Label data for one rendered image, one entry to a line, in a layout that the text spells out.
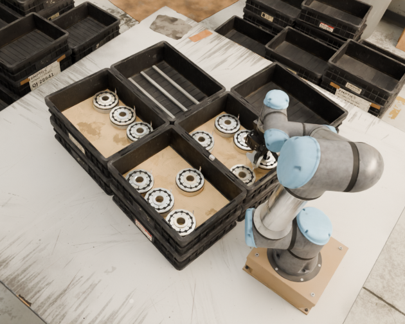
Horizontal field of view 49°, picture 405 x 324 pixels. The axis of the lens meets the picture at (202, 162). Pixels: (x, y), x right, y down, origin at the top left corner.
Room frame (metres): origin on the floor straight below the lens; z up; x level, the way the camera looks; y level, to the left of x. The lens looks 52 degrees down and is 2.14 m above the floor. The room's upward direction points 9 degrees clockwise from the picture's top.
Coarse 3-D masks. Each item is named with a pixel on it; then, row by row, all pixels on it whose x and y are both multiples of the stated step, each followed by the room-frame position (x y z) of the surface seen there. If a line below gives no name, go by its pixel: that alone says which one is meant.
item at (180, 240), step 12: (156, 132) 1.05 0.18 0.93; (180, 132) 1.07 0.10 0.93; (144, 144) 1.00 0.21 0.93; (192, 144) 1.03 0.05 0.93; (120, 156) 0.92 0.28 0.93; (204, 156) 0.98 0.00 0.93; (108, 168) 0.87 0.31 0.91; (120, 180) 0.83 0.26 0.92; (132, 192) 0.79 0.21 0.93; (144, 204) 0.75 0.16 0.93; (228, 204) 0.80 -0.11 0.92; (156, 216) 0.71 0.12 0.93; (216, 216) 0.74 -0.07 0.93; (168, 228) 0.67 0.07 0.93; (204, 228) 0.70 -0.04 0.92; (180, 240) 0.64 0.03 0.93
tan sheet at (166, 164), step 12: (156, 156) 1.02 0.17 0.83; (168, 156) 1.03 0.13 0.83; (180, 156) 1.04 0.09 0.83; (132, 168) 0.95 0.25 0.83; (144, 168) 0.96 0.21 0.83; (156, 168) 0.97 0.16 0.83; (168, 168) 0.98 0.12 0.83; (180, 168) 0.98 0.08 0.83; (156, 180) 0.92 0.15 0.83; (168, 180) 0.92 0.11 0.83; (204, 180) 0.95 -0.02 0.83; (204, 192) 0.89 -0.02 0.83; (216, 192) 0.90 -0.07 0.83; (180, 204) 0.83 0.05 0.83; (192, 204) 0.84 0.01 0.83; (204, 204) 0.84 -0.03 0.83; (216, 204) 0.85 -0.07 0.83; (204, 216) 0.80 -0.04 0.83
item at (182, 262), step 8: (112, 192) 0.88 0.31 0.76; (112, 200) 0.87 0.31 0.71; (120, 200) 0.85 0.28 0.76; (120, 208) 0.84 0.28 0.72; (128, 208) 0.82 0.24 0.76; (128, 216) 0.82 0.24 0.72; (136, 216) 0.80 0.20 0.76; (144, 224) 0.77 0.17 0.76; (224, 224) 0.78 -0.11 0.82; (232, 224) 0.84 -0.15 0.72; (152, 232) 0.72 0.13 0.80; (216, 232) 0.75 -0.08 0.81; (224, 232) 0.80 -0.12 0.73; (152, 240) 0.73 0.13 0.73; (160, 240) 0.69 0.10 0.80; (208, 240) 0.74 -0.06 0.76; (216, 240) 0.77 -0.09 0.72; (160, 248) 0.70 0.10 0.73; (168, 248) 0.67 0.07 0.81; (200, 248) 0.71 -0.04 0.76; (208, 248) 0.74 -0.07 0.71; (168, 256) 0.68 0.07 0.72; (176, 256) 0.64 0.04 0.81; (184, 256) 0.64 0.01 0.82; (192, 256) 0.69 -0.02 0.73; (176, 264) 0.65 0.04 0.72; (184, 264) 0.66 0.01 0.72
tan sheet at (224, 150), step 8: (224, 112) 1.31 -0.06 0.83; (200, 128) 1.20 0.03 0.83; (208, 128) 1.21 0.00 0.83; (240, 128) 1.23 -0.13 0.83; (216, 136) 1.17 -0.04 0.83; (216, 144) 1.13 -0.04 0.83; (224, 144) 1.14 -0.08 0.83; (232, 144) 1.14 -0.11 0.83; (216, 152) 1.09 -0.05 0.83; (224, 152) 1.09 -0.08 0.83; (232, 152) 1.10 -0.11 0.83; (224, 160) 1.06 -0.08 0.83; (232, 160) 1.06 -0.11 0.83; (240, 160) 1.07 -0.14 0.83; (248, 160) 1.07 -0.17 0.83; (256, 176) 1.00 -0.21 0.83
